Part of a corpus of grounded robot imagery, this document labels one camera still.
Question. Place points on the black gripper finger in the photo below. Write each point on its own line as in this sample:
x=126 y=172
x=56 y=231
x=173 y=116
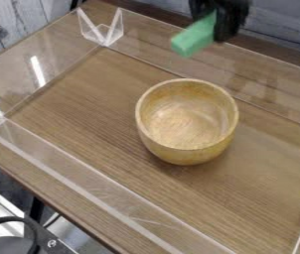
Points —
x=230 y=19
x=201 y=12

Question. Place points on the clear acrylic tray enclosure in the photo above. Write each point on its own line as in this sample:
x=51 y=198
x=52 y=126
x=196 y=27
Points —
x=71 y=147

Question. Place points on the brown wooden bowl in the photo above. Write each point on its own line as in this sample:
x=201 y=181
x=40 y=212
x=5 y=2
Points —
x=186 y=117

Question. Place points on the green rectangular block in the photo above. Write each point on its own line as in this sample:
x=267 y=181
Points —
x=196 y=37

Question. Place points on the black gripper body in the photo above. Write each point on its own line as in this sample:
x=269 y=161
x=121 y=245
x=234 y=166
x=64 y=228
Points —
x=208 y=5

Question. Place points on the black metal base plate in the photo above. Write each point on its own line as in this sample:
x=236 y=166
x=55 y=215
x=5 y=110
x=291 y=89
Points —
x=47 y=244

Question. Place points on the black table leg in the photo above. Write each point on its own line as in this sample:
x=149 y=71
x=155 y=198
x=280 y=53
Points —
x=36 y=210

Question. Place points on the clear acrylic corner bracket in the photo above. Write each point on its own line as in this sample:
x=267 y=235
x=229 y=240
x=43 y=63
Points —
x=100 y=34

